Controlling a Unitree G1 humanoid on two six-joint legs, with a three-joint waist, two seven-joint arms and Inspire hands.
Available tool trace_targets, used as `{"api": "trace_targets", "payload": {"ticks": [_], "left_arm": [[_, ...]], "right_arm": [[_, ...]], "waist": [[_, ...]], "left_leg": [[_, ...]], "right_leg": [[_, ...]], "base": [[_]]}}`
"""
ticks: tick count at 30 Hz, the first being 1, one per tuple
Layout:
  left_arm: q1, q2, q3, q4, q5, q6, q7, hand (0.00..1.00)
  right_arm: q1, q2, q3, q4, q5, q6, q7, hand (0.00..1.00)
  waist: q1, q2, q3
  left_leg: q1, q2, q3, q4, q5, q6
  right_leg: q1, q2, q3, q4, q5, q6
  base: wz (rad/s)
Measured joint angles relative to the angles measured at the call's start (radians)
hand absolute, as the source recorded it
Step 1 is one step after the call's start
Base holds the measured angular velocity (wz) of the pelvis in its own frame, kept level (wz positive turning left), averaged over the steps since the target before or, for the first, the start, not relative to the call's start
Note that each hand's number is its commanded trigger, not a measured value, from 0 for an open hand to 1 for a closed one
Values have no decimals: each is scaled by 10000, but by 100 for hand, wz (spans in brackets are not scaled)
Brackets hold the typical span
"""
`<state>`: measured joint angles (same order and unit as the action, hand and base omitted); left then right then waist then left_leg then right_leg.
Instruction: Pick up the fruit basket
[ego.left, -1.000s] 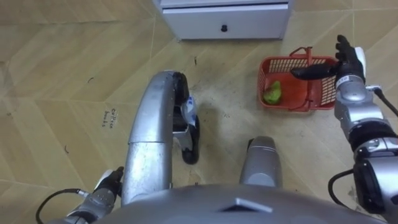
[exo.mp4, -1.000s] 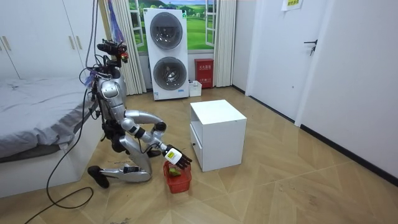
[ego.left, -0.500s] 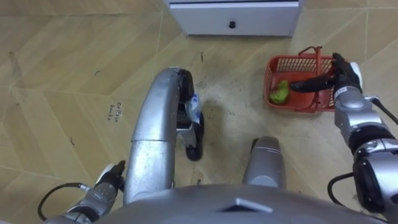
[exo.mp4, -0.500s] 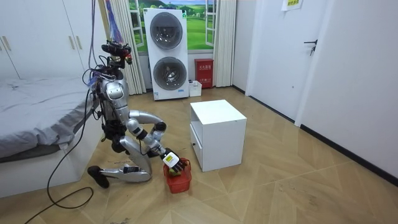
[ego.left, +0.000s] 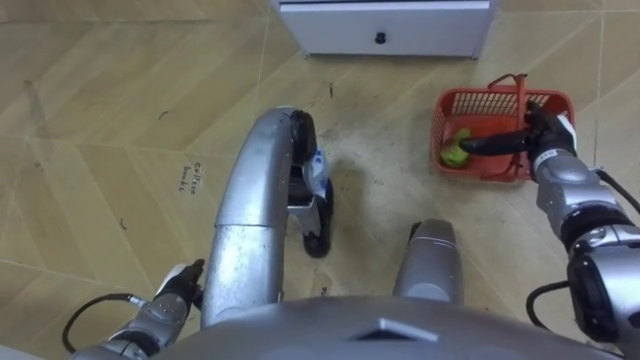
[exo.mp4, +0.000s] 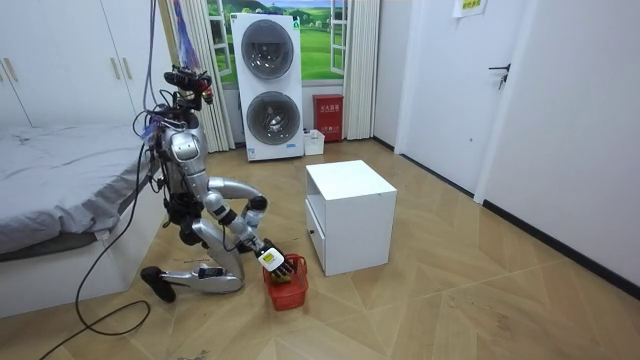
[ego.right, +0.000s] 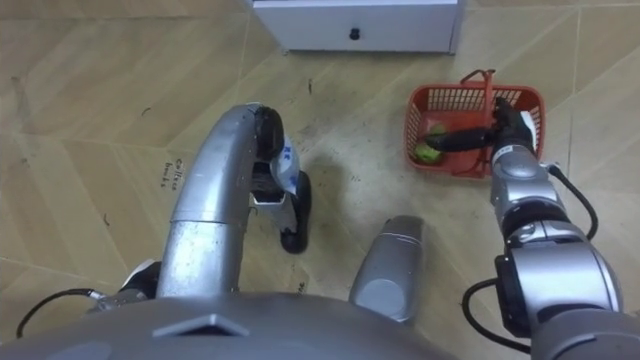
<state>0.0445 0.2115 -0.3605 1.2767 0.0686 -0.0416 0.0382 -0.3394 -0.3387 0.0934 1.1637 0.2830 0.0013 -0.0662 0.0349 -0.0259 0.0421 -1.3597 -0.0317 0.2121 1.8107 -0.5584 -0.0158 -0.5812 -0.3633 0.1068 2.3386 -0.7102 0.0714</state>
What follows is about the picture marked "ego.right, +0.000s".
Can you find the green soft toy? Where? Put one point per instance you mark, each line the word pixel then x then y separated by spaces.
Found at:
pixel 428 153

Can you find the white drawer cabinet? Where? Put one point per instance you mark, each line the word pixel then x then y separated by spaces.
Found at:
pixel 360 20

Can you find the robot body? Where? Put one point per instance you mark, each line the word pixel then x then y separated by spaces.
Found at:
pixel 280 330

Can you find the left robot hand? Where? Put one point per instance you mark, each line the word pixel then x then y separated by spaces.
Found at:
pixel 145 280

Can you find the red plastic basket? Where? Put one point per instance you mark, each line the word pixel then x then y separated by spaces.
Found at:
pixel 465 107

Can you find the robot legs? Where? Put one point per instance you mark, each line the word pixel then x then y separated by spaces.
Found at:
pixel 215 190

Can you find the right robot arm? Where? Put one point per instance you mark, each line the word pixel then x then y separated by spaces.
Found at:
pixel 555 270

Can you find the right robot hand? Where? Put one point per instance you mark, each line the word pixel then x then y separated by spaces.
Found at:
pixel 510 131

